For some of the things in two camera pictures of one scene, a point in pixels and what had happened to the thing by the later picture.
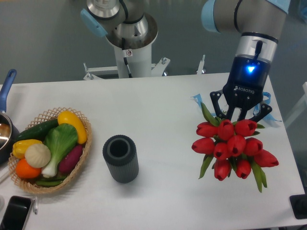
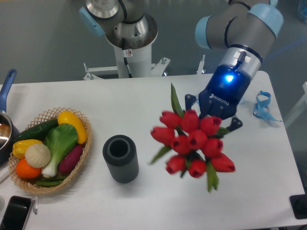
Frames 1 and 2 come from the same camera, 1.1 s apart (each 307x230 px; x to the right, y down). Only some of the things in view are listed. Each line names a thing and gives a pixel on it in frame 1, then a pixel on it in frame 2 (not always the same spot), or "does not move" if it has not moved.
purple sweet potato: x=69 y=162 does not move
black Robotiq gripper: x=244 y=89 to x=220 y=98
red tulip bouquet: x=230 y=145 to x=192 y=143
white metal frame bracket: x=158 y=69 does not move
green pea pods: x=49 y=181 does not move
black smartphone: x=16 y=213 does not move
